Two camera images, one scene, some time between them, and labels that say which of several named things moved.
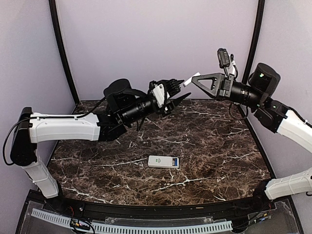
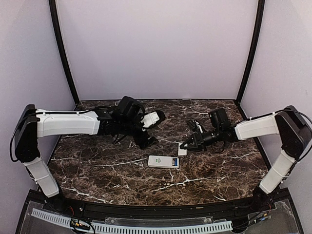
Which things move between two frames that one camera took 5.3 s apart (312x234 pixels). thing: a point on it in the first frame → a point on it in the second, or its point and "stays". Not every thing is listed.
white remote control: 162,161 stays
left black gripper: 169,105 → 140,141
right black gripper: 225,83 → 199,144
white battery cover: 189,80 → 181,151
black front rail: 142,210 stays
